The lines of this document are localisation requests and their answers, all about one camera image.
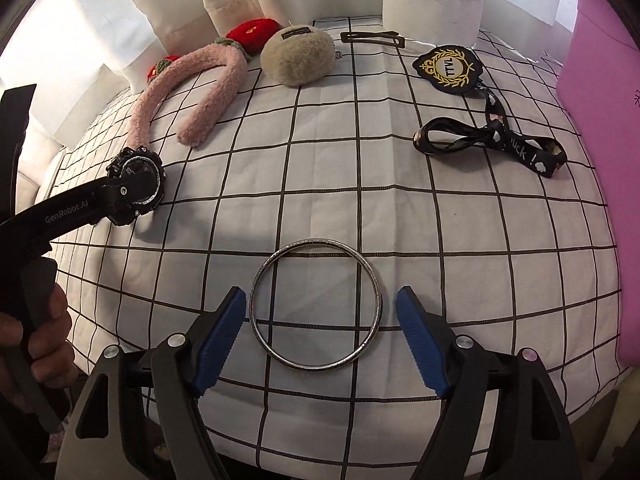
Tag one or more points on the black gold emblem badge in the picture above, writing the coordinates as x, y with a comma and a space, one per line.
447, 69

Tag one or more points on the white checkered cloth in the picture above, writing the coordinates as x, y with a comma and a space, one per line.
325, 170

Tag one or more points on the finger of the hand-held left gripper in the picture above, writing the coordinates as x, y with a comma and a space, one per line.
119, 201

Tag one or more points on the pink fuzzy headband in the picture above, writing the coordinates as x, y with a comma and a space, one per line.
160, 95

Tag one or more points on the white curtain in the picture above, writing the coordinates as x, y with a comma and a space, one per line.
225, 5

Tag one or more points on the person's left hand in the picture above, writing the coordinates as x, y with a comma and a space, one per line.
47, 352

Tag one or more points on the black wrist watch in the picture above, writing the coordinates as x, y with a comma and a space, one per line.
142, 167

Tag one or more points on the silver bangle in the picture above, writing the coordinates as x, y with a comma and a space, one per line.
260, 285

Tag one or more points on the large red crocheted flower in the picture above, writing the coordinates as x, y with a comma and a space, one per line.
252, 34

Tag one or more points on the black hair clip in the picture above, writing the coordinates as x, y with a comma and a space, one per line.
372, 37

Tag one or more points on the beige plush pouch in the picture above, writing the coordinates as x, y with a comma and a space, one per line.
297, 57

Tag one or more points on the small red crocheted flower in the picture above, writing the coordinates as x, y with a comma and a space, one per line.
162, 66

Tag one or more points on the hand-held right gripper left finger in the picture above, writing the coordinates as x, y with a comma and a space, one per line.
220, 341

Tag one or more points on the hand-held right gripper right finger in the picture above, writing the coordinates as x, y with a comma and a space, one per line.
422, 346

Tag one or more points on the pink board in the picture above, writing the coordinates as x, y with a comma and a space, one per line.
600, 135

